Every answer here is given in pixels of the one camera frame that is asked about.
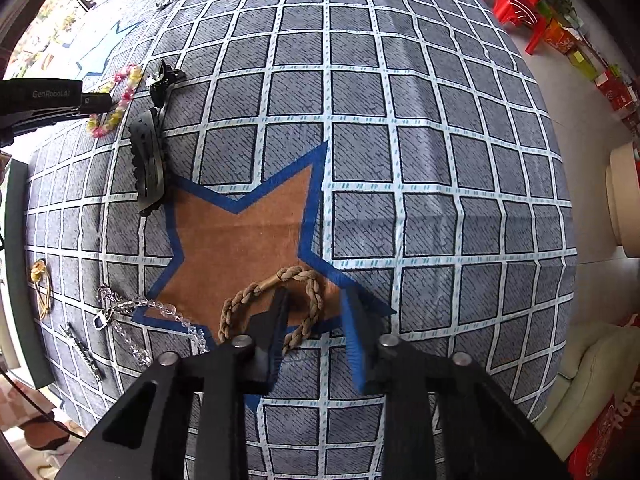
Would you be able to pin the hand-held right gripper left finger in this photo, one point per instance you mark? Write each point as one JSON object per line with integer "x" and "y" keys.
{"x": 275, "y": 340}

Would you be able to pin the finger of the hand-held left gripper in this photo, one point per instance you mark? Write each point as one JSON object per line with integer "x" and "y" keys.
{"x": 97, "y": 102}

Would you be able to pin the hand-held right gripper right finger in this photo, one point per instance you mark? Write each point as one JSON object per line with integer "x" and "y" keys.
{"x": 352, "y": 340}

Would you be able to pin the black claw hair clip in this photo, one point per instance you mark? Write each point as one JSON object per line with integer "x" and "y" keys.
{"x": 162, "y": 82}

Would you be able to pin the black scalloped snap hair clip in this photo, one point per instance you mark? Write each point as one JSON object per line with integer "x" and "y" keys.
{"x": 147, "y": 160}

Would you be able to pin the grey tray with white lining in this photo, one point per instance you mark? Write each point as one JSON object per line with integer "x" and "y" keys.
{"x": 17, "y": 220}

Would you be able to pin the silver spiked hair clip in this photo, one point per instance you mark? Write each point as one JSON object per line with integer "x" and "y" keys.
{"x": 82, "y": 352}

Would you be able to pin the window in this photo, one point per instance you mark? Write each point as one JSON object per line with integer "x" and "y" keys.
{"x": 45, "y": 15}

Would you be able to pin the small silver hair clip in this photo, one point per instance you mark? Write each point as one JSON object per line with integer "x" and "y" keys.
{"x": 167, "y": 0}

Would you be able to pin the grey checked cloth with stars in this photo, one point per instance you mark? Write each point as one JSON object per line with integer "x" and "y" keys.
{"x": 400, "y": 160}

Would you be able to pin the cream sofa cushion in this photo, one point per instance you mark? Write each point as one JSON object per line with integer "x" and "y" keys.
{"x": 595, "y": 375}

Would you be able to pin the red printed box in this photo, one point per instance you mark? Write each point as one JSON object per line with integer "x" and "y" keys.
{"x": 610, "y": 435}

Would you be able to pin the white round box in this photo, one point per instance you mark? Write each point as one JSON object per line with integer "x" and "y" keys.
{"x": 625, "y": 195}

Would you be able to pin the row of coloured boxes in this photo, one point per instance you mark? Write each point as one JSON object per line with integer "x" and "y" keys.
{"x": 615, "y": 90}

